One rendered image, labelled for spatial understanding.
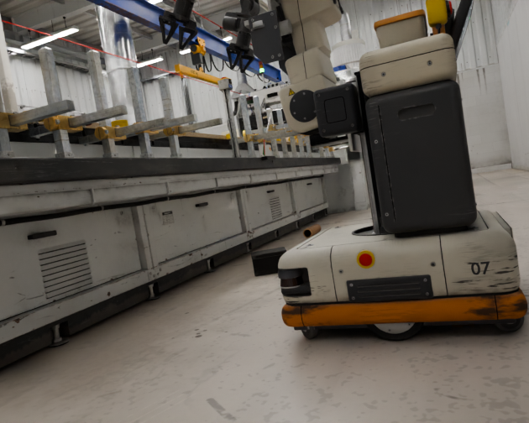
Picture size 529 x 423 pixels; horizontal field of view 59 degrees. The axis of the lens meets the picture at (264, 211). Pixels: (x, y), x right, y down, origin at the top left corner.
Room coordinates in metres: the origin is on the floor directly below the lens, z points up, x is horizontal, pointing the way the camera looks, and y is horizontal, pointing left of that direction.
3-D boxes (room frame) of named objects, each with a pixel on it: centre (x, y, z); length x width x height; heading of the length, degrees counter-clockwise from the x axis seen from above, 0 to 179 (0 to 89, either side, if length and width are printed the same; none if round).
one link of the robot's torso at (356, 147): (1.56, -0.24, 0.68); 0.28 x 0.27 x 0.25; 158
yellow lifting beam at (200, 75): (8.56, 0.72, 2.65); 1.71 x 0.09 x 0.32; 158
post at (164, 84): (2.39, 0.40, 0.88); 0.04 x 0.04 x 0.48; 68
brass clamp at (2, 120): (1.49, 0.77, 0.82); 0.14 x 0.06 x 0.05; 158
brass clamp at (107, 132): (1.95, 0.58, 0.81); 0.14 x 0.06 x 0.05; 158
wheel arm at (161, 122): (1.95, 0.53, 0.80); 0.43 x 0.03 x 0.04; 68
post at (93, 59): (1.93, 0.59, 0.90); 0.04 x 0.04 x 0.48; 68
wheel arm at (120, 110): (1.72, 0.63, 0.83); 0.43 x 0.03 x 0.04; 68
